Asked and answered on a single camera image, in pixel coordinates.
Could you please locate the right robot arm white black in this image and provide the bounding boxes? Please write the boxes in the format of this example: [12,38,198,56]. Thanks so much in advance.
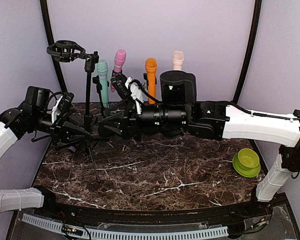
[98,70,300,217]

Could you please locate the right black corner post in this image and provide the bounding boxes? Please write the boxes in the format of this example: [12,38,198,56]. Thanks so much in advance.
[232,0,262,104]

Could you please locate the mint green microphone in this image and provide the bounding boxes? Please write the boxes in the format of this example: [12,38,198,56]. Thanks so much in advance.
[97,59,109,108]

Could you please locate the black front rail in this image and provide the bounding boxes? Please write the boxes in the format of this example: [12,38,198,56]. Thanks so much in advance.
[14,194,288,227]

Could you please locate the green bowl on saucer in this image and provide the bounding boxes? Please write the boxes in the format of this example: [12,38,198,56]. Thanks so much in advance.
[232,148,261,178]

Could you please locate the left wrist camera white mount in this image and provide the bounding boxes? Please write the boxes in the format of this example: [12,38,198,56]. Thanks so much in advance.
[51,92,74,124]

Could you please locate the orange microphone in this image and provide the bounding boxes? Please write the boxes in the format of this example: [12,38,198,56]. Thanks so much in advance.
[145,58,158,98]

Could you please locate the white slotted cable duct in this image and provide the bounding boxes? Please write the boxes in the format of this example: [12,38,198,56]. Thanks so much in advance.
[21,213,229,240]

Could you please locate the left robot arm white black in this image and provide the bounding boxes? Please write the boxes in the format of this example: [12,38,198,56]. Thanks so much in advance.
[0,86,92,218]

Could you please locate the black stand under mint microphone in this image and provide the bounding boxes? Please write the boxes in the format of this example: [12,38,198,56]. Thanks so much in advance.
[92,75,107,119]

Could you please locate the cream white microphone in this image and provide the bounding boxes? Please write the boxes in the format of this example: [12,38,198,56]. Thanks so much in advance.
[172,50,184,71]

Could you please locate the left black corner post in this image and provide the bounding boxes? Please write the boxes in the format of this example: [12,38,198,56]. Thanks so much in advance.
[39,0,69,106]

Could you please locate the black stand under orange microphone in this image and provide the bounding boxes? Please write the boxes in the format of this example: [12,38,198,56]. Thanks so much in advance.
[143,73,149,89]

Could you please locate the glitter microphone with silver grille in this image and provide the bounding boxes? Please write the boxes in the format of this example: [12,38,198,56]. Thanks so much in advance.
[68,146,77,153]

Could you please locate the black stand under pink microphone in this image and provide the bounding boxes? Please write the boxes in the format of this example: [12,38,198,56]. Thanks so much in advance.
[111,70,123,82]

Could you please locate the black corner post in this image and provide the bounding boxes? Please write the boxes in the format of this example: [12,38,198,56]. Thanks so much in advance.
[39,0,69,106]
[232,0,262,104]

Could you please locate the pink microphone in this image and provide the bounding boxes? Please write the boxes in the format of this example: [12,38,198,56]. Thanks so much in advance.
[110,49,128,93]

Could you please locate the black tripod stand with shock mount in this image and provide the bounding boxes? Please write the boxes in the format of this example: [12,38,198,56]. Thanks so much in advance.
[55,40,101,184]

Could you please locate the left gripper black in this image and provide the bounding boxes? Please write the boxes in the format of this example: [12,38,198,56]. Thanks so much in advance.
[32,108,92,146]

